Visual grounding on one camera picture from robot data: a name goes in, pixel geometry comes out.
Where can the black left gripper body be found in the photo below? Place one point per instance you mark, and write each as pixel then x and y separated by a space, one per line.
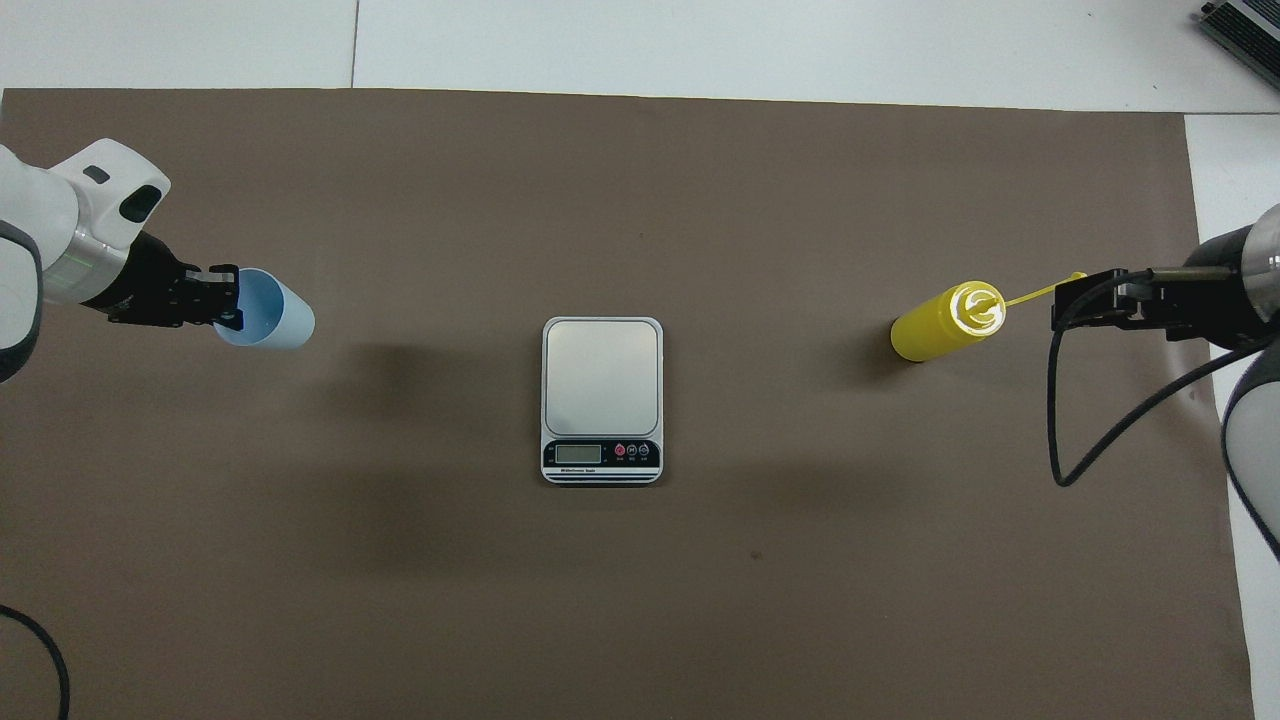
pixel 150 295

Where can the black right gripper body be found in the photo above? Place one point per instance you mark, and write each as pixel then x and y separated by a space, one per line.
pixel 1215 300

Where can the light blue plastic cup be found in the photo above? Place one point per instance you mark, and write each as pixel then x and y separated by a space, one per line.
pixel 285 325

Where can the yellow squeeze bottle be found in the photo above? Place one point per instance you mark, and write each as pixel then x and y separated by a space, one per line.
pixel 935 330

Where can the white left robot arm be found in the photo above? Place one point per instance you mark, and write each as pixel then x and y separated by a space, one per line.
pixel 60 220

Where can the silver digital kitchen scale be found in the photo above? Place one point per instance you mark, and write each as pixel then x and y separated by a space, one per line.
pixel 600 380

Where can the grey ribbed device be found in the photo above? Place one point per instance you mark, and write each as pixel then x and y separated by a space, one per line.
pixel 1250 40

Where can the brown table mat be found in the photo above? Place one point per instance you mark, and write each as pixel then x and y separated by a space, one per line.
pixel 600 600

